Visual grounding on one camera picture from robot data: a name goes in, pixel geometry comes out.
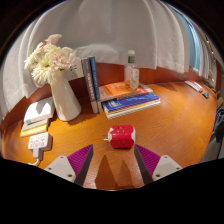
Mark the red and white flat item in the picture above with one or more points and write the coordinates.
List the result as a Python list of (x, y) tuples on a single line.
[(194, 86)]

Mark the yellow book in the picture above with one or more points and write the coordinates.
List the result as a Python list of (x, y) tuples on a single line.
[(33, 130)]

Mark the white wall socket panel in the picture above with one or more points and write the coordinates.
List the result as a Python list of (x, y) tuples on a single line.
[(76, 70)]

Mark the white power strip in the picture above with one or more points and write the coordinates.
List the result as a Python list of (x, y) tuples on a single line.
[(39, 141)]

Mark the white ceramic vase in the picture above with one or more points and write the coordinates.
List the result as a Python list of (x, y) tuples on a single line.
[(65, 100)]

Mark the white flower bouquet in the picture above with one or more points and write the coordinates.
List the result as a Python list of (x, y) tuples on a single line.
[(50, 60)]

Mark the red and white charger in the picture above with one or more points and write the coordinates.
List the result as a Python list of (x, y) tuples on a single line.
[(121, 137)]

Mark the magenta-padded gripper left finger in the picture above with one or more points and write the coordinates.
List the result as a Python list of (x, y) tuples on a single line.
[(63, 166)]

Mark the dark grey upright book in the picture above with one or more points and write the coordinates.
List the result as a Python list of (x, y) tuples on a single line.
[(89, 86)]

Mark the orange flat book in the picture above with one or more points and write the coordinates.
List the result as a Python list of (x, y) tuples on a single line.
[(115, 90)]

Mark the clear plastic bottle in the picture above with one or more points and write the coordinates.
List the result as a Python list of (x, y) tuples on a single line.
[(132, 73)]

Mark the black chair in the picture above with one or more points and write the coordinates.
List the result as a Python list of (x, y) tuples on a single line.
[(220, 126)]

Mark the white book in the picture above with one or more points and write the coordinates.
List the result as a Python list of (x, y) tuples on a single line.
[(39, 110)]

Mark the blue flat book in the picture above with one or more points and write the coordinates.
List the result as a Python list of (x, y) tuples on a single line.
[(131, 104)]

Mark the blue upright book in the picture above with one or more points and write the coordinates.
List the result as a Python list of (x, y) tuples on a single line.
[(95, 80)]

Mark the white curtain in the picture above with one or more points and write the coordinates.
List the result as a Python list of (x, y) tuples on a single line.
[(116, 30)]

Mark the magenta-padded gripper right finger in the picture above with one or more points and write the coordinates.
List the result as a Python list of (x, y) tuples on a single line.
[(163, 165)]

